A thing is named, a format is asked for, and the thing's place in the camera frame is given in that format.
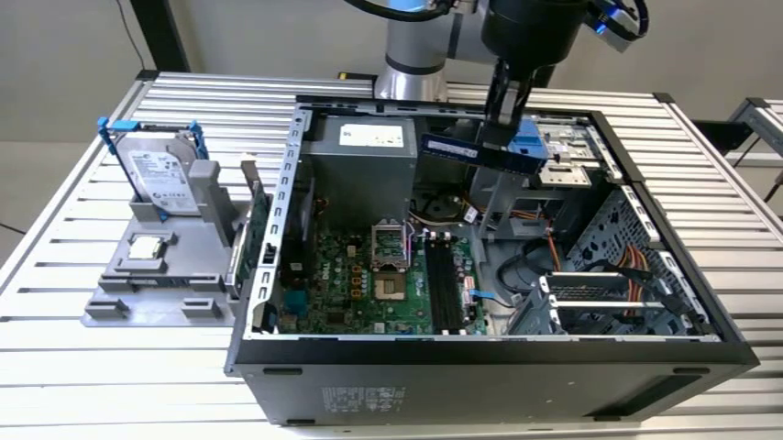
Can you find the hard disk in blue carrier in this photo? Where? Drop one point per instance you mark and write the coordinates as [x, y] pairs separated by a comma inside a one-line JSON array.
[[156, 169]]

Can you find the green motherboard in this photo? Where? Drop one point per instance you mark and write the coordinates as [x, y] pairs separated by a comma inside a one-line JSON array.
[[343, 293]]

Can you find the grey parts rack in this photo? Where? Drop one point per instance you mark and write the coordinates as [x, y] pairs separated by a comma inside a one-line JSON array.
[[183, 266]]

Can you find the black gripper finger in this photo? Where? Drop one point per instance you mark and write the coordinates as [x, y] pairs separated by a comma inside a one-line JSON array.
[[498, 133], [524, 78]]

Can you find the blue drive bay latch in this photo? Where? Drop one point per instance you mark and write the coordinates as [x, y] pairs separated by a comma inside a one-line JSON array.
[[534, 137]]

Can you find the grey power supply unit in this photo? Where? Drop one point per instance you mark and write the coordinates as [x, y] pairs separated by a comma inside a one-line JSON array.
[[360, 183]]

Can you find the black case fan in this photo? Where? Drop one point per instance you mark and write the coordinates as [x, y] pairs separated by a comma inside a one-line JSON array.
[[303, 220]]

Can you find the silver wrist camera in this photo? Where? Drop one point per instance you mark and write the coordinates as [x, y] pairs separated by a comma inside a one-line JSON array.
[[624, 39]]

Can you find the black RAM slot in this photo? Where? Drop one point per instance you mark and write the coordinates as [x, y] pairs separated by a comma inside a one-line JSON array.
[[435, 275], [451, 275]]

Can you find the black PC case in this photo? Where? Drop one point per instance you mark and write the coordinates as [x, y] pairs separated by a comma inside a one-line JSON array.
[[490, 389]]

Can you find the yellow black plug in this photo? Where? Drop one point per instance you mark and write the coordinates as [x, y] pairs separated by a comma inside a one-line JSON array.
[[345, 75]]

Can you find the aluminium side table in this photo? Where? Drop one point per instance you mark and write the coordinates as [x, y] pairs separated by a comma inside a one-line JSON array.
[[758, 114]]

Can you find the round grey plastic disc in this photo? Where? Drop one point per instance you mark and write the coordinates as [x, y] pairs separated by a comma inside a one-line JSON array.
[[450, 204]]

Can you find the disk bay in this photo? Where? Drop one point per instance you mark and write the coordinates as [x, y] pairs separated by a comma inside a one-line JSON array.
[[532, 314]]

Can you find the CPU socket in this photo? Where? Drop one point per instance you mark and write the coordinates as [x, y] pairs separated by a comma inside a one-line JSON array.
[[391, 286]]

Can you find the green graphics card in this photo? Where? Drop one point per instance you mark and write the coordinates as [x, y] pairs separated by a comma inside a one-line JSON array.
[[260, 211]]

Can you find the RAM stick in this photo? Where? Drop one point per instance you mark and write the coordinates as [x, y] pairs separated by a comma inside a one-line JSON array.
[[452, 147]]

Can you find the silver CPU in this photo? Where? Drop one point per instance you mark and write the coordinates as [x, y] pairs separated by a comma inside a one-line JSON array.
[[145, 249]]

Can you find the blue data connector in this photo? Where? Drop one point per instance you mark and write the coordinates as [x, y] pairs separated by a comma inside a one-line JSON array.
[[480, 293]]

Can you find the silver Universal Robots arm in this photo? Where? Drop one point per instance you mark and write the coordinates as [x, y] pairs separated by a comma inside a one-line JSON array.
[[410, 50]]

